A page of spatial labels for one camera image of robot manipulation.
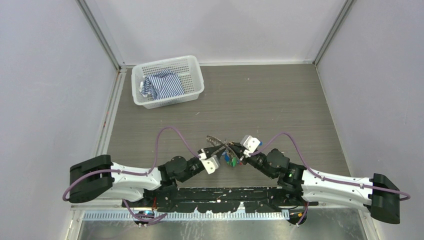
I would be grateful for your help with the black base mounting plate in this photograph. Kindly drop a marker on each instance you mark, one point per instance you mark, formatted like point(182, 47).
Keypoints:
point(219, 200)

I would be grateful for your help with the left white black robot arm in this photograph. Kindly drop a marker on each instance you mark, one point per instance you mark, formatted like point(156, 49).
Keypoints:
point(100, 177)

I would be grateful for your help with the slotted cable duct strip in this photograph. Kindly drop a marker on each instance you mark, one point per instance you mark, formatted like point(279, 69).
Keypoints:
point(239, 215)

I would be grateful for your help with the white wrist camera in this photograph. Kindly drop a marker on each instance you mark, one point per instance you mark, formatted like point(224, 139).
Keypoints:
point(249, 145)
point(210, 163)

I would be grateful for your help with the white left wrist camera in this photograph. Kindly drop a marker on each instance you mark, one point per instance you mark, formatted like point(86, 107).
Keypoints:
point(210, 163)

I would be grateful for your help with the aluminium frame rail left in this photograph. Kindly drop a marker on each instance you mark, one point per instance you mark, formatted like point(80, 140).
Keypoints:
point(107, 124)

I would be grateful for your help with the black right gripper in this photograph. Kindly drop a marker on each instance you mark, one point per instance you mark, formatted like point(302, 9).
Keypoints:
point(239, 151)

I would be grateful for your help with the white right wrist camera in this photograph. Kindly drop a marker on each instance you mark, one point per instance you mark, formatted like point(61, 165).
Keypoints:
point(249, 145)

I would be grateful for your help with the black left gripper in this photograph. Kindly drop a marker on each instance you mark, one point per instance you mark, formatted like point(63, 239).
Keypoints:
point(209, 151)

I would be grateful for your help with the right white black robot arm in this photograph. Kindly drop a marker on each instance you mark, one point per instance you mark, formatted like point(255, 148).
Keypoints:
point(377, 195)

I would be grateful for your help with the green key tag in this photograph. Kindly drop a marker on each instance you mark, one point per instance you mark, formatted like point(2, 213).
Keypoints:
point(234, 161)

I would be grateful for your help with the blue white striped cloth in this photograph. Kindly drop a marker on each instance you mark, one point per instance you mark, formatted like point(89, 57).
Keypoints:
point(162, 85)

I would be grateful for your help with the white plastic perforated basket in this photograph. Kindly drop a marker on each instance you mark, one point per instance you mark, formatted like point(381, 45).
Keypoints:
point(189, 71)

